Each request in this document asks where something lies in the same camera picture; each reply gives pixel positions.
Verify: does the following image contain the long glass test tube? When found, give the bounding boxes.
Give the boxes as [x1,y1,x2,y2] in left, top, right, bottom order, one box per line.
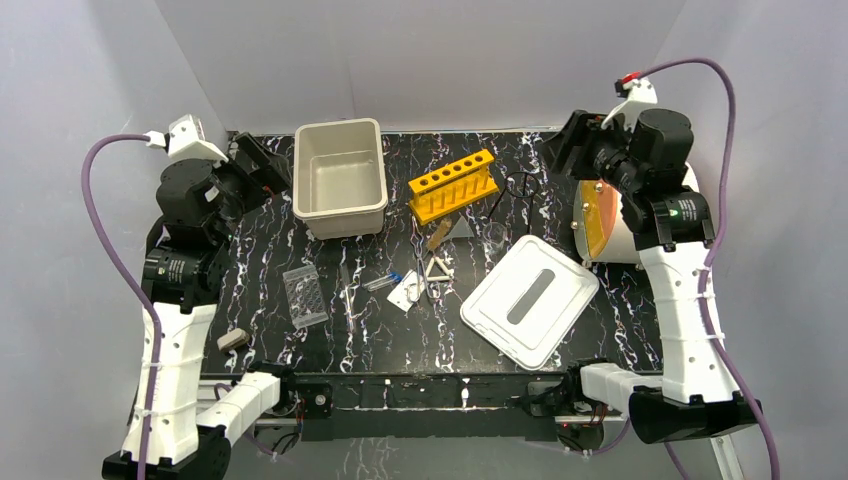
[340,264,356,335]

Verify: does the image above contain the white bin lid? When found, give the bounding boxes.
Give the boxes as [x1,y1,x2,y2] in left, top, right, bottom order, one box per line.
[460,235,599,371]

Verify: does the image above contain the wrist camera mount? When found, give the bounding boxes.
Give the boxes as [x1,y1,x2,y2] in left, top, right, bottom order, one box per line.
[601,71,658,132]
[145,114,228,162]

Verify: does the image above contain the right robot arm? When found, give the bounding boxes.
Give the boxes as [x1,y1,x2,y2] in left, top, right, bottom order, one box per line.
[543,108,762,444]

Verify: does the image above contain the clear glass beaker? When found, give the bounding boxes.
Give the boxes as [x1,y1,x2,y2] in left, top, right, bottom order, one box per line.
[481,222,508,257]

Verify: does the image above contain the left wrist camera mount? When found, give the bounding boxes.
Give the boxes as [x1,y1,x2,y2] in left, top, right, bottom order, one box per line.
[145,114,228,162]

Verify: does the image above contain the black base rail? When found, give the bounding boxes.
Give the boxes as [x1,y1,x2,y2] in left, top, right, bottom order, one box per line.
[198,372,664,444]

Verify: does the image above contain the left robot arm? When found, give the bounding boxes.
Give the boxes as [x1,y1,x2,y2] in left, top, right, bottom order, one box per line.
[101,132,306,479]

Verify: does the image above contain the yellow test tube rack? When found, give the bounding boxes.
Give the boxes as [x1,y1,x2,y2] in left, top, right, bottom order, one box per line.
[408,149,499,226]

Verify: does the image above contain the clear plastic funnel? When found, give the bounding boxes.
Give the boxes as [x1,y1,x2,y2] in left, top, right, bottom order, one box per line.
[445,216,474,240]

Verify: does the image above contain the bristle test tube brush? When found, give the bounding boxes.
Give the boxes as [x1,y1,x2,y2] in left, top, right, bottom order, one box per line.
[426,218,453,252]

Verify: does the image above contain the white plastic packet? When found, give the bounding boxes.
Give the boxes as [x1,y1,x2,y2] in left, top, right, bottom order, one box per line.
[387,271,425,312]

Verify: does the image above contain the white cylindrical centrifuge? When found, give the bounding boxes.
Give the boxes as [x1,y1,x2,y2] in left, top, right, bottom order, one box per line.
[572,162,700,269]

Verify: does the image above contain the metal crucible tongs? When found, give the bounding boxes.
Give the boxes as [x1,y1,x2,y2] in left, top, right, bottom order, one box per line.
[410,215,430,300]

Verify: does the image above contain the clay pipe triangle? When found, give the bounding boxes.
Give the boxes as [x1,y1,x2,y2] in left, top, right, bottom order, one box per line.
[425,256,455,282]

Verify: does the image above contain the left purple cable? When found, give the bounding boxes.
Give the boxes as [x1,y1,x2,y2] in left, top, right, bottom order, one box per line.
[80,133,164,480]

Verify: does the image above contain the black wire ring stand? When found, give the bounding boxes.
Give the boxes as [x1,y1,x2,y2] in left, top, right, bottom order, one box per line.
[487,170,541,234]

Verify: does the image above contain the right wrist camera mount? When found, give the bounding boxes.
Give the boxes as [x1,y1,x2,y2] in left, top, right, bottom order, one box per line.
[601,71,658,132]

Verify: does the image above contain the white plastic bin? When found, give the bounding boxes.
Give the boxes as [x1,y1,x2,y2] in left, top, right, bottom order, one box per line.
[292,118,388,240]

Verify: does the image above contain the blue capped test tube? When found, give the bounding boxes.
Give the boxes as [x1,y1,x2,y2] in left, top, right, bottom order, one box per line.
[364,272,403,292]

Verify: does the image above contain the clear acrylic tube rack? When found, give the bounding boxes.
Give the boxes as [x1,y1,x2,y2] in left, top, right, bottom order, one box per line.
[283,265,329,329]

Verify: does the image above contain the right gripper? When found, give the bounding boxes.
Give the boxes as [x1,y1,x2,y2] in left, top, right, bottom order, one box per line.
[532,110,642,196]

